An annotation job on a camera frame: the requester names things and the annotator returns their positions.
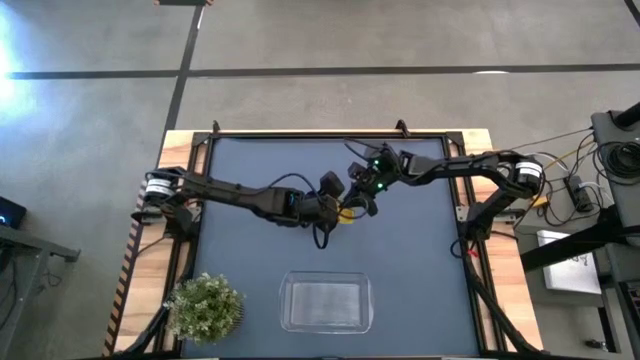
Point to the black device with blue light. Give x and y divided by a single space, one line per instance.
12 210

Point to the potted plant in striped pot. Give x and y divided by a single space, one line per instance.
205 307

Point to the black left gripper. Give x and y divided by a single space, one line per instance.
317 207

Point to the dark grey equipment stand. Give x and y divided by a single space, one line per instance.
607 127

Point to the white paper sheet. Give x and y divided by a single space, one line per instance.
570 275

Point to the black power strip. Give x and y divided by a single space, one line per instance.
580 195

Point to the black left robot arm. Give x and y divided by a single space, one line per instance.
240 195

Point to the dark side desk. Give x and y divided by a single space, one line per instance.
30 245

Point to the clear plastic basket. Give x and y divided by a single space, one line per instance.
325 305

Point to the yellow measuring cup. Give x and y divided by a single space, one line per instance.
346 216

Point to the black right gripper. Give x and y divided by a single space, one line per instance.
377 172

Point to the black stand crossbar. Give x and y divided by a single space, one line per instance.
560 250

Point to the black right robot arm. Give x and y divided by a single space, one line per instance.
460 167

